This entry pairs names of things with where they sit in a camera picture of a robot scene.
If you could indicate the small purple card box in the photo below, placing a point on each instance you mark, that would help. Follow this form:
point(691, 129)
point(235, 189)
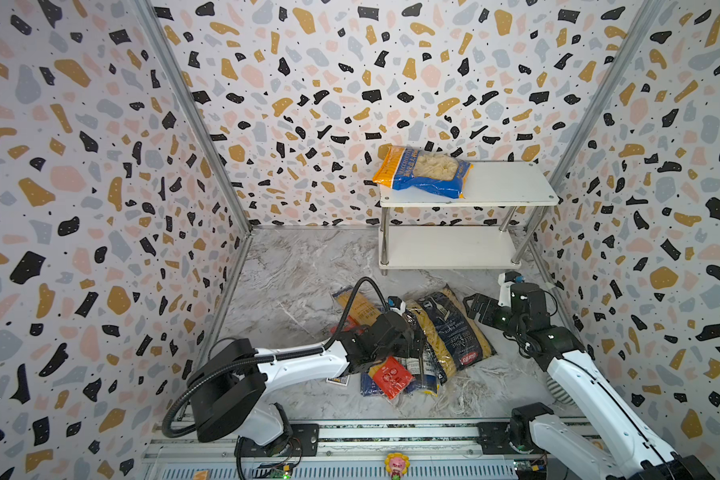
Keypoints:
point(339, 381)

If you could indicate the dark blue penne pasta bag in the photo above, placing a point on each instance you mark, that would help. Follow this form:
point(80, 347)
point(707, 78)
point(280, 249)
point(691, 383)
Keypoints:
point(454, 342)

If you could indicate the yellow blue spaghetti packet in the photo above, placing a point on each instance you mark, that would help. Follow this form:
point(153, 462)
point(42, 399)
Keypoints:
point(362, 311)

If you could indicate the dark blue spaghetti packet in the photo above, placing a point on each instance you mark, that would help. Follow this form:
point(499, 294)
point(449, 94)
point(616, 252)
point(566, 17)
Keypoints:
point(368, 387)

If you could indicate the white two-tier shelf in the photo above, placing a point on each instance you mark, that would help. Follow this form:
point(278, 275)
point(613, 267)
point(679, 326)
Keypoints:
point(490, 184)

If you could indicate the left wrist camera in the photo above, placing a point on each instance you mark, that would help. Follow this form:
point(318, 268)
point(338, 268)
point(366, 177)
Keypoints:
point(396, 305)

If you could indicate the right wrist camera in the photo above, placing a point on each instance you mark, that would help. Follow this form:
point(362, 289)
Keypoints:
point(506, 280)

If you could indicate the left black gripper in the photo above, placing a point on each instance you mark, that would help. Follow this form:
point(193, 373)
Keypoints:
point(405, 348)

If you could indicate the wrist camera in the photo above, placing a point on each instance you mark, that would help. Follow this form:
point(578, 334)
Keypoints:
point(396, 305)
point(506, 280)

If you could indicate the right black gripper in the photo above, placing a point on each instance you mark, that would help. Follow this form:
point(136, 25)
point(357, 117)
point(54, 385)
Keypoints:
point(498, 309)

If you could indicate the red spaghetti packet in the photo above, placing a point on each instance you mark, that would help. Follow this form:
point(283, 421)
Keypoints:
point(391, 377)

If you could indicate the grey ribbed cup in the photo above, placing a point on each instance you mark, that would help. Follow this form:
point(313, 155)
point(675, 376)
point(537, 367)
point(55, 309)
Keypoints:
point(557, 391)

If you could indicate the blue orange orecchiette pasta bag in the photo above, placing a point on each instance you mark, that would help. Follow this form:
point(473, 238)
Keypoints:
point(435, 173)

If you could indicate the clear yellow spaghetti packet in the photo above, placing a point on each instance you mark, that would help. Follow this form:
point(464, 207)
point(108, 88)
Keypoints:
point(422, 364)

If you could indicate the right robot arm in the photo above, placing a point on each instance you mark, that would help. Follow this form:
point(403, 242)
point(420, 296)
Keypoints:
point(632, 449)

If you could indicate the small pink yellow figurine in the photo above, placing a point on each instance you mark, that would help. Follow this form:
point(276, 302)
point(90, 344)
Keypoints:
point(396, 465)

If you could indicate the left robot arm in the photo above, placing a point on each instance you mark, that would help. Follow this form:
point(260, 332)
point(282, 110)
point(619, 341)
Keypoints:
point(228, 396)

